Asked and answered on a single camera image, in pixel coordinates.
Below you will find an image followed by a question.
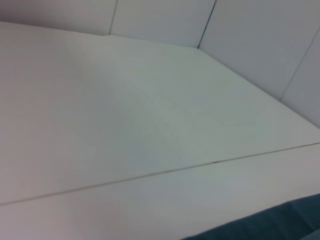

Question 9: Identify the teal t-shirt with FREE print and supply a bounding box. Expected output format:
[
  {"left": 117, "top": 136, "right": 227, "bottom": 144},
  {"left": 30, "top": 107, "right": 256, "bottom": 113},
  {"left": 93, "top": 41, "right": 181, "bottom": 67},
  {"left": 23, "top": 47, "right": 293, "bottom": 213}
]
[{"left": 181, "top": 193, "right": 320, "bottom": 240}]

